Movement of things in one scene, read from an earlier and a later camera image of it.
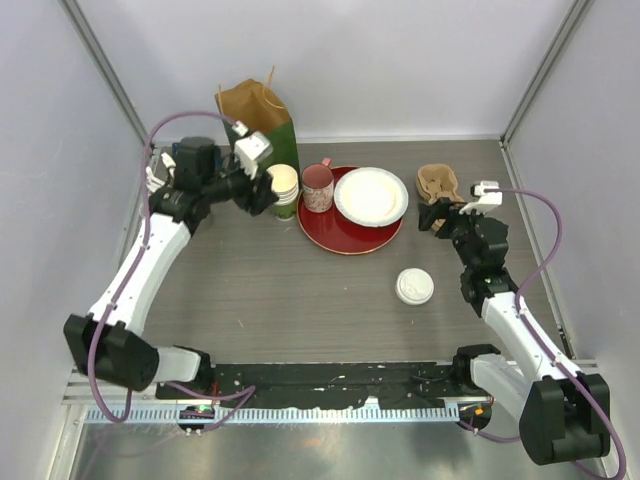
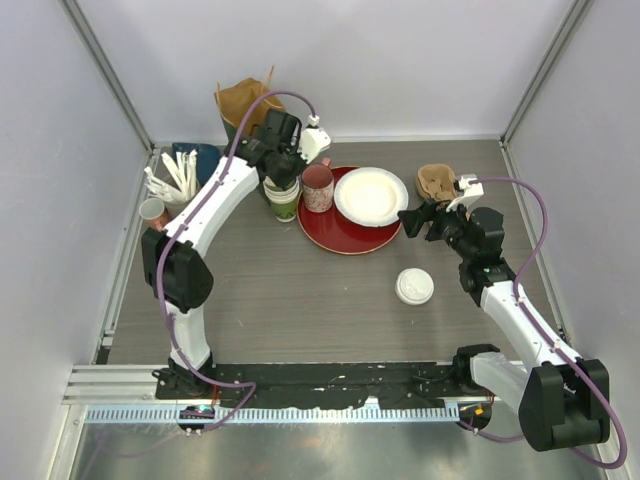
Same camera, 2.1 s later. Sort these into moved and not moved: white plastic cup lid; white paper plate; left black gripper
Moved: left black gripper
Not moved: white paper plate; white plastic cup lid
